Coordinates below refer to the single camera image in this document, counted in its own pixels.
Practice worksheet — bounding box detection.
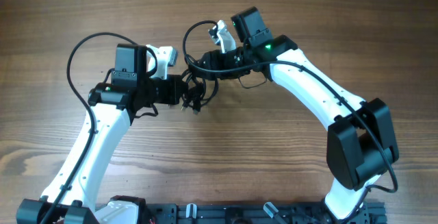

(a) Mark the thick black HDMI cable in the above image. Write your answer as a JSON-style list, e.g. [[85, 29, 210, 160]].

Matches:
[[181, 69, 220, 116]]

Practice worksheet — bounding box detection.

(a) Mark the thin black USB cable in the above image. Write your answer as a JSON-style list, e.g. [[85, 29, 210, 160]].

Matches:
[[183, 54, 201, 81]]

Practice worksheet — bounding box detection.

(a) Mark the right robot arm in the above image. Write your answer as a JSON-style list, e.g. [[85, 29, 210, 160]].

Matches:
[[186, 7, 399, 223]]

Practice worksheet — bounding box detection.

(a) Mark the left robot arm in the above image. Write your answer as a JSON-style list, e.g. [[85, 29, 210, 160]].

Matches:
[[16, 44, 186, 223]]

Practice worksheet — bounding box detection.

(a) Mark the left camera cable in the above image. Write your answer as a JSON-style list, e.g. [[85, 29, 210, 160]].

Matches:
[[39, 32, 138, 224]]

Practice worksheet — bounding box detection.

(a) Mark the camera cable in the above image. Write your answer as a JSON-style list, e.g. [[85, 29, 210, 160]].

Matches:
[[39, 32, 138, 224], [182, 20, 399, 224]]

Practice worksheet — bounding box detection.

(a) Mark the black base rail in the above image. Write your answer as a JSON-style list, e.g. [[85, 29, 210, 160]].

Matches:
[[143, 201, 387, 224]]

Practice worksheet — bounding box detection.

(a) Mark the right camera cable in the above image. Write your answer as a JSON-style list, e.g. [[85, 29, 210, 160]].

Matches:
[[182, 20, 399, 224]]

